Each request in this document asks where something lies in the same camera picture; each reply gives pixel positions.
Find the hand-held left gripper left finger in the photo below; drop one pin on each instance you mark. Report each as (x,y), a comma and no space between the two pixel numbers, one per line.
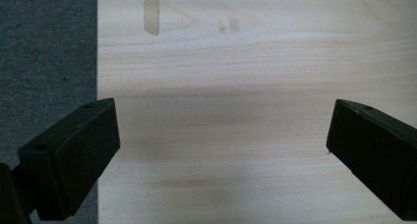
(70,161)

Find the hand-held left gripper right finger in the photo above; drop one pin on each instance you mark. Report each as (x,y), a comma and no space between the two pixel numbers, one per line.
(377,152)

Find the strip of clear tape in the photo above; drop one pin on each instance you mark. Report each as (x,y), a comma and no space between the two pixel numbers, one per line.
(151,11)

